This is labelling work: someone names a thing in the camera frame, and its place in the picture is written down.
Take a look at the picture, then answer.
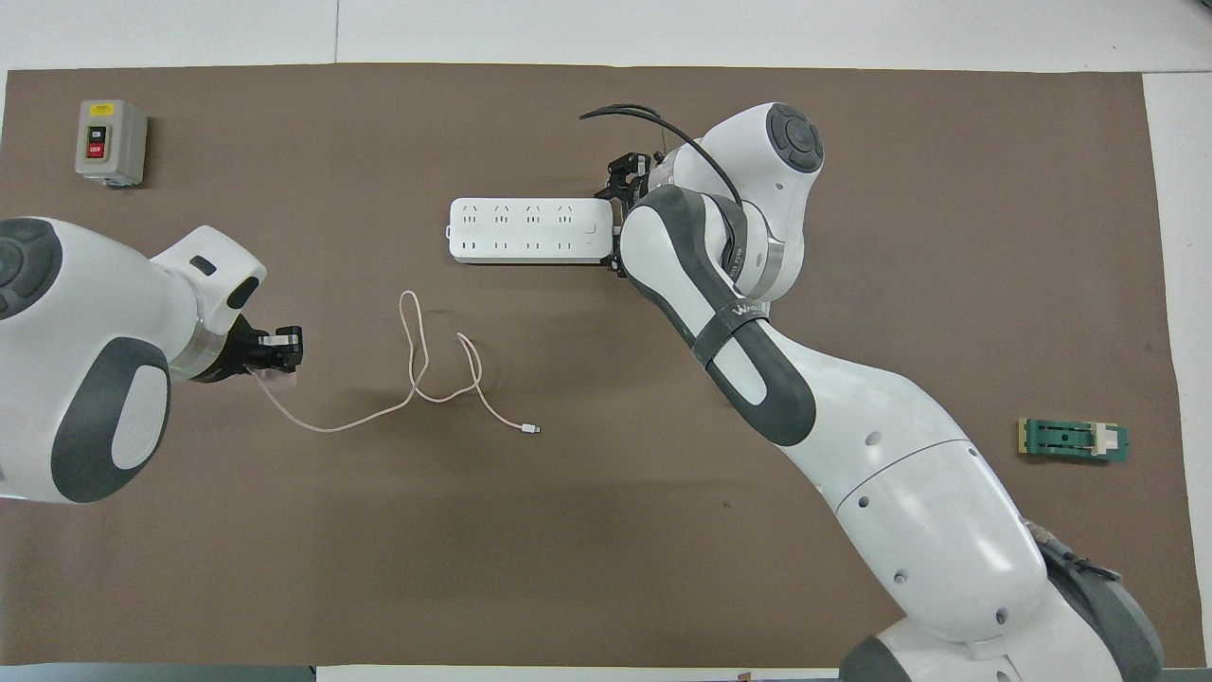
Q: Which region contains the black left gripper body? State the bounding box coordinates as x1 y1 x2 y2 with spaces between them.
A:
196 315 276 383

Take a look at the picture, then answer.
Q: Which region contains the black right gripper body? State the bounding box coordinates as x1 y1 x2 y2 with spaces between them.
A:
620 152 666 202

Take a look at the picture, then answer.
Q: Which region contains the pink charging cable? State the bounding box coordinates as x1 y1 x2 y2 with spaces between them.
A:
248 290 541 436

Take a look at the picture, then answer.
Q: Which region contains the white power strip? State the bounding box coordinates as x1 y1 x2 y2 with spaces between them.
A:
449 197 618 266

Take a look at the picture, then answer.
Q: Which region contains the brown table mat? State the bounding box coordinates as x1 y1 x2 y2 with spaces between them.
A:
0 63 1208 669

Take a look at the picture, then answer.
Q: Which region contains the grey on-off switch box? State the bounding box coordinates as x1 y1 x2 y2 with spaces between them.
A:
75 99 149 188

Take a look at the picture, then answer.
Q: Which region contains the green knife switch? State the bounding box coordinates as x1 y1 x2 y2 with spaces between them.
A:
1018 418 1130 465

